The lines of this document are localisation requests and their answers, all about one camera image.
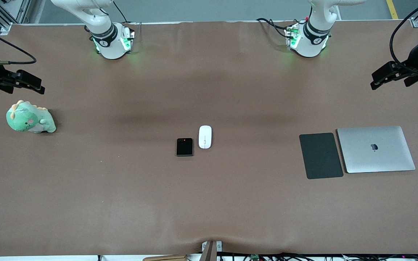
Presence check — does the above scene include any black arm base cable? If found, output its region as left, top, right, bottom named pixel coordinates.
left=256, top=17, right=298, bottom=41
left=112, top=0, right=129, bottom=24

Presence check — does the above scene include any green dinosaur plush toy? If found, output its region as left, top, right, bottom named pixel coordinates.
left=6, top=100, right=57, bottom=133

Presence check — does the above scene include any silver closed laptop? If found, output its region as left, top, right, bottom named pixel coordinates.
left=337, top=125, right=416, bottom=174

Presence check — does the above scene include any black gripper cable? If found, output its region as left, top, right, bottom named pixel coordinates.
left=389, top=0, right=418, bottom=66
left=0, top=23, right=37, bottom=66

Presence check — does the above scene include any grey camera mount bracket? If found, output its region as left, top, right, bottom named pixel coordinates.
left=201, top=240, right=223, bottom=261

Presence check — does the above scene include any dark grey mouse pad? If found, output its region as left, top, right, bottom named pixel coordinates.
left=299, top=133, right=344, bottom=180

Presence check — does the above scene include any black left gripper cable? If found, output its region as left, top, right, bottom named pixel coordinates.
left=389, top=0, right=418, bottom=66

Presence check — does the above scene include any brown wooden board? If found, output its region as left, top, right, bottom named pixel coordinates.
left=143, top=254, right=188, bottom=261

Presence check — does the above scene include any white computer mouse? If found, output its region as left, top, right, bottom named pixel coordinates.
left=198, top=125, right=212, bottom=149

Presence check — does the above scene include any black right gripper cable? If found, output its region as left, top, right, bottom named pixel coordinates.
left=0, top=23, right=37, bottom=66

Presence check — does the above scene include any black phone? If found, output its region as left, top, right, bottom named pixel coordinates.
left=176, top=138, right=193, bottom=157

